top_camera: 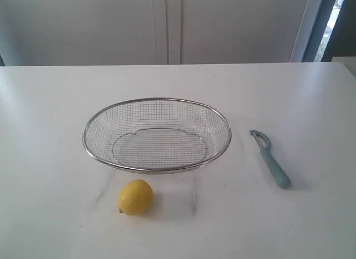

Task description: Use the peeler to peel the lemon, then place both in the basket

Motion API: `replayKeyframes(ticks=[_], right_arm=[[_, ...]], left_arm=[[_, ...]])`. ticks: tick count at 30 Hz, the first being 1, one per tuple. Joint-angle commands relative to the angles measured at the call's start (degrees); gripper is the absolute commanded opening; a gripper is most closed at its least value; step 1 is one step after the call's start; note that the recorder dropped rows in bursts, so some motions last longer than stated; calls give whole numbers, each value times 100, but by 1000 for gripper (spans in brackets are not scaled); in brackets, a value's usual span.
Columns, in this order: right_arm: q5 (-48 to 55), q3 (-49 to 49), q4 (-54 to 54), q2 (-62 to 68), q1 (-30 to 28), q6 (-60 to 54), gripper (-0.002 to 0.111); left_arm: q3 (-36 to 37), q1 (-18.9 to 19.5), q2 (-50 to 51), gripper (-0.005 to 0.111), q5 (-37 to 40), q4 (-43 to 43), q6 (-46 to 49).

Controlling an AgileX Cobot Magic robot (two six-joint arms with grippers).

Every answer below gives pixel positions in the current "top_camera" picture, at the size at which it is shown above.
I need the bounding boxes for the yellow lemon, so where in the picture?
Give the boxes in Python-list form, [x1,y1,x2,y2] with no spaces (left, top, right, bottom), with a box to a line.
[117,179,154,216]

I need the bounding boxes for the teal handled peeler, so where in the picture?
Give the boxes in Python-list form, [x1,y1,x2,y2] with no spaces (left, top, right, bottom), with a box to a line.
[249,130,291,189]

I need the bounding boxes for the oval metal wire basket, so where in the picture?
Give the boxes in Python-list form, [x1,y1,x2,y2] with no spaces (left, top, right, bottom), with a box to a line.
[82,97,232,174]

